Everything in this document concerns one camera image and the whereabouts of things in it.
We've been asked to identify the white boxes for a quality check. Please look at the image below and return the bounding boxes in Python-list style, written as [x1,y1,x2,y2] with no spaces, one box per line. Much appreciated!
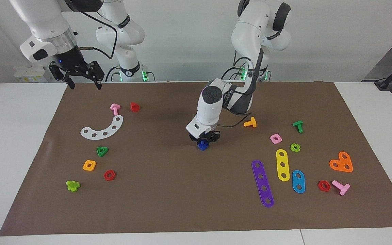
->
[14,66,52,83]

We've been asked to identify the white curved five-hole plate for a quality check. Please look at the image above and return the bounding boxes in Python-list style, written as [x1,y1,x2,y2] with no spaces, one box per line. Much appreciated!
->
[80,115,124,141]

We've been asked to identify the brown table mat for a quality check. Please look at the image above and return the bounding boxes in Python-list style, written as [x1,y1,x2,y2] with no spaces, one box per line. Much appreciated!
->
[0,81,392,236]

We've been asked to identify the purple four-hole strip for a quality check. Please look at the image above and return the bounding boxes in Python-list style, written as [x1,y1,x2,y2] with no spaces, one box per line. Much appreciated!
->
[251,160,275,208]

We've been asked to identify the yellow three-hole strip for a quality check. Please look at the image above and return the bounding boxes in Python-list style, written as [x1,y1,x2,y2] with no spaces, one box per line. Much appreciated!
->
[276,149,291,182]

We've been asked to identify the blue two-hole strip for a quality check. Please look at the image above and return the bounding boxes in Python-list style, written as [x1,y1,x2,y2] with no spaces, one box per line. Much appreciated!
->
[292,170,306,194]

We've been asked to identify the lime green plastic bolt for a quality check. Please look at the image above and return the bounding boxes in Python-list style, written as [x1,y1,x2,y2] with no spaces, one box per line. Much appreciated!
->
[66,180,81,193]

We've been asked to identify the orange three-hole corner plate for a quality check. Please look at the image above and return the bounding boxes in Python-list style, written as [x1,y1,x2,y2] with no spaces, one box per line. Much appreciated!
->
[329,151,354,173]

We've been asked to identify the black right arm base cables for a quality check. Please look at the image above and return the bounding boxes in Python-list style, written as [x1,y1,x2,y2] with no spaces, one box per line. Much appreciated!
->
[105,65,156,83]

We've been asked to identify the black arm base cables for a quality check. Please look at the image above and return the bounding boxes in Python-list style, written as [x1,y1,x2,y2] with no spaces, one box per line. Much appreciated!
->
[220,58,251,82]
[105,65,156,83]

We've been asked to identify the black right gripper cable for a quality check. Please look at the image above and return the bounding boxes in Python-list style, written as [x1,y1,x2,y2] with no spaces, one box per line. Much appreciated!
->
[75,10,119,60]

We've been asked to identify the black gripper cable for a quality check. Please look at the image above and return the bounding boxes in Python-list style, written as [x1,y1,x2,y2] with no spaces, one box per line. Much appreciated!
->
[216,48,266,129]
[75,10,119,60]

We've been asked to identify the black left arm base cables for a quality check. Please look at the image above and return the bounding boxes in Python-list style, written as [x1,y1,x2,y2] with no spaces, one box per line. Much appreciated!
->
[220,58,251,82]

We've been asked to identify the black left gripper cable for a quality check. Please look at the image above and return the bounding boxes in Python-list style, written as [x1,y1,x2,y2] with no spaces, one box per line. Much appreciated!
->
[216,48,266,129]

